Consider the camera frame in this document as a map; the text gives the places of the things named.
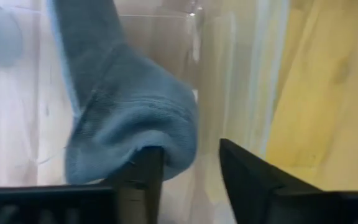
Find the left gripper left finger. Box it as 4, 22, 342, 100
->
101, 146, 166, 224

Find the grey cap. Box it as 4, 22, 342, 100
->
0, 0, 199, 187

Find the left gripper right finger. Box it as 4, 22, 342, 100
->
218, 138, 323, 224

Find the clear plastic bin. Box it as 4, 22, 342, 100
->
0, 0, 291, 224

